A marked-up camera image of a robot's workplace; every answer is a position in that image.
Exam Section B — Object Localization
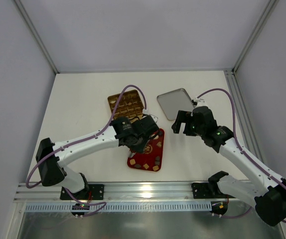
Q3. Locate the silver tin lid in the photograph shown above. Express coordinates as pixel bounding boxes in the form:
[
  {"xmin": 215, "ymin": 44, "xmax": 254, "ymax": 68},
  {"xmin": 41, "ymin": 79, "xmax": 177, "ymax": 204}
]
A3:
[{"xmin": 156, "ymin": 88, "xmax": 193, "ymax": 121}]

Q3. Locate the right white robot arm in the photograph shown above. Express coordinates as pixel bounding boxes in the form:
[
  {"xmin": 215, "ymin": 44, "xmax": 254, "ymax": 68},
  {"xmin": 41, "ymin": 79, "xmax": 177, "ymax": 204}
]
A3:
[{"xmin": 171, "ymin": 106, "xmax": 286, "ymax": 227}]

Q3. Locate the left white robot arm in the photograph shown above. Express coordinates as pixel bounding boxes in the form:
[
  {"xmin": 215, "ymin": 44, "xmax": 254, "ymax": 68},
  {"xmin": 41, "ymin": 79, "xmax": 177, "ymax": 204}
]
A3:
[{"xmin": 36, "ymin": 115, "xmax": 159, "ymax": 198}]

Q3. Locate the gold chocolate tin box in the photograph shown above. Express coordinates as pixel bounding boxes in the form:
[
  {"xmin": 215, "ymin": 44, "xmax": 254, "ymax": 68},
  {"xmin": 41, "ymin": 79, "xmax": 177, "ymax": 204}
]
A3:
[{"xmin": 113, "ymin": 90, "xmax": 144, "ymax": 122}]

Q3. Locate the caramel square chocolate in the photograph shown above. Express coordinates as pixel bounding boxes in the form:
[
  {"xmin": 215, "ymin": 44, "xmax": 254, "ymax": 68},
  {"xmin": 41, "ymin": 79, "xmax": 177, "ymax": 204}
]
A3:
[{"xmin": 130, "ymin": 159, "xmax": 136, "ymax": 165}]

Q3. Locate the gold stepped square chocolate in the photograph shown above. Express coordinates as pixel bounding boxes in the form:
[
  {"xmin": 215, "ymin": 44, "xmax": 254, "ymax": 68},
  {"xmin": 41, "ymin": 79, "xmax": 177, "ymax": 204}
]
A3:
[{"xmin": 153, "ymin": 165, "xmax": 159, "ymax": 171}]

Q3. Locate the red rectangular tray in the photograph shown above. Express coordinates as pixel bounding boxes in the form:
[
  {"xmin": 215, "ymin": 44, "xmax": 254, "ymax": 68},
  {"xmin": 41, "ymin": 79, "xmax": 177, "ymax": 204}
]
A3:
[{"xmin": 127, "ymin": 133, "xmax": 165, "ymax": 172}]

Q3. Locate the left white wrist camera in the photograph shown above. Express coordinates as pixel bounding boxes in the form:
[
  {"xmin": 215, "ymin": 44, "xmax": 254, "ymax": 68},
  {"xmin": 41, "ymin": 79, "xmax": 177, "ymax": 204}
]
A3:
[{"xmin": 143, "ymin": 109, "xmax": 158, "ymax": 123}]

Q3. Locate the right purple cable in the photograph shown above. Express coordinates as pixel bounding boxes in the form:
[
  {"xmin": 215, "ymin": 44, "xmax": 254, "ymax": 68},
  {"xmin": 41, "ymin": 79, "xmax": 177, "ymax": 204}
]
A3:
[{"xmin": 195, "ymin": 88, "xmax": 286, "ymax": 226}]

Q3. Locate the purple cable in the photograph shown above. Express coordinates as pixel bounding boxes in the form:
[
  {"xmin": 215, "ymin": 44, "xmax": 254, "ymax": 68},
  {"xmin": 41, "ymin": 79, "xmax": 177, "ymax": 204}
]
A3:
[
  {"xmin": 25, "ymin": 85, "xmax": 148, "ymax": 220},
  {"xmin": 195, "ymin": 88, "xmax": 286, "ymax": 226}
]

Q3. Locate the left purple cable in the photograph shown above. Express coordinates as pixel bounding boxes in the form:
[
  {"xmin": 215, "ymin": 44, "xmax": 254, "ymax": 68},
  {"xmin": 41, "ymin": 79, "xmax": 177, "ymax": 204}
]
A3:
[{"xmin": 25, "ymin": 85, "xmax": 148, "ymax": 220}]

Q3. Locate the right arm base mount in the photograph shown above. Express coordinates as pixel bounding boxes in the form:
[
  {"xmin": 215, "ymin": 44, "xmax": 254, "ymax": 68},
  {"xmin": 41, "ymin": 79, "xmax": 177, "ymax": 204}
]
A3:
[{"xmin": 191, "ymin": 182, "xmax": 212, "ymax": 199}]

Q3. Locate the aluminium rail frame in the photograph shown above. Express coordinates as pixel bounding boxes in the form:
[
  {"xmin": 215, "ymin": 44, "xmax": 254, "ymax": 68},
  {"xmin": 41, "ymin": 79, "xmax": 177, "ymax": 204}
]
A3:
[{"xmin": 13, "ymin": 180, "xmax": 258, "ymax": 202}]

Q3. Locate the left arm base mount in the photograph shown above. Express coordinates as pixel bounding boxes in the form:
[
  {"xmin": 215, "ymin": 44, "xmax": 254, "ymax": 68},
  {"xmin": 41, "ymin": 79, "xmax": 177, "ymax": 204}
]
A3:
[{"xmin": 60, "ymin": 184, "xmax": 105, "ymax": 201}]

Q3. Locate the perforated cable duct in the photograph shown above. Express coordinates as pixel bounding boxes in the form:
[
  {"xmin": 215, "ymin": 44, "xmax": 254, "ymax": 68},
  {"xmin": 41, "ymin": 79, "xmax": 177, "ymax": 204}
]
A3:
[{"xmin": 24, "ymin": 201, "xmax": 212, "ymax": 213}]

